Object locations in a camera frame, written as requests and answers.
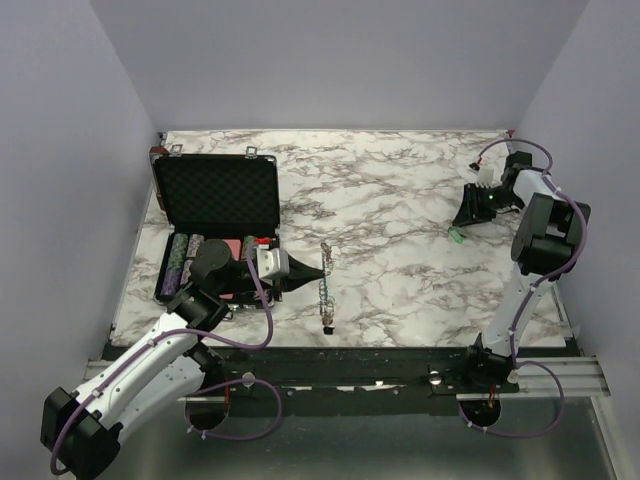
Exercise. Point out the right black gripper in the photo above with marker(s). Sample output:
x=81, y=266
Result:
x=470, y=211

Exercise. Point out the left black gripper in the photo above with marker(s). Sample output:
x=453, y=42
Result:
x=300, y=274

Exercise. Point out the green key tag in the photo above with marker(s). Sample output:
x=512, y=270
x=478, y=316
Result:
x=456, y=235

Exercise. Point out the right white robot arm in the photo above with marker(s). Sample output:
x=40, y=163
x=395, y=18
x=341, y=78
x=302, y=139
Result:
x=547, y=244

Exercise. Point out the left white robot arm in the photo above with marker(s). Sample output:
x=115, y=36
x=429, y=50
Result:
x=83, y=429

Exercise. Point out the blue silicone band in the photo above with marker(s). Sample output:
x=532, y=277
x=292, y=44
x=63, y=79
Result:
x=324, y=290

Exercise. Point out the green red chip stack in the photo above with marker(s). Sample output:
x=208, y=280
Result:
x=249, y=247

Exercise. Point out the pink playing card deck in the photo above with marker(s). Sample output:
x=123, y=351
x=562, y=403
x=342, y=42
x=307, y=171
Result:
x=235, y=246

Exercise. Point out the black poker chip case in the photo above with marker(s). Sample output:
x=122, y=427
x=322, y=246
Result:
x=217, y=196

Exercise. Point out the grey poker chip stack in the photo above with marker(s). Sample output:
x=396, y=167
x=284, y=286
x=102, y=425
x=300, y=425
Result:
x=194, y=242

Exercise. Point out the grey lower chip stack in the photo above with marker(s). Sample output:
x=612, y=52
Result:
x=185, y=276

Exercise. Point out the green poker chip stack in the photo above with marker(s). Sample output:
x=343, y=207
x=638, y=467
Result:
x=178, y=249

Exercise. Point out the purple poker chip stack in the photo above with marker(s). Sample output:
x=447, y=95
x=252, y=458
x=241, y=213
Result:
x=171, y=282

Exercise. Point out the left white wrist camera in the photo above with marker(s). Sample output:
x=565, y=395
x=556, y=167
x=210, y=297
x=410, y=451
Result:
x=272, y=264

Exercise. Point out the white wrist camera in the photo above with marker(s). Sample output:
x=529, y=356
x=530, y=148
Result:
x=484, y=175
x=272, y=264

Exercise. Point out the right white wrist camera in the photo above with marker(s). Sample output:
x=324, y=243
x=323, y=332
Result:
x=484, y=175

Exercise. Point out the black mounting base plate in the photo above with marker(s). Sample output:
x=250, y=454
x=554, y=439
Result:
x=328, y=382

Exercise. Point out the aluminium frame rail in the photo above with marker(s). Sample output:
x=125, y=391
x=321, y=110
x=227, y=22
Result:
x=85, y=428

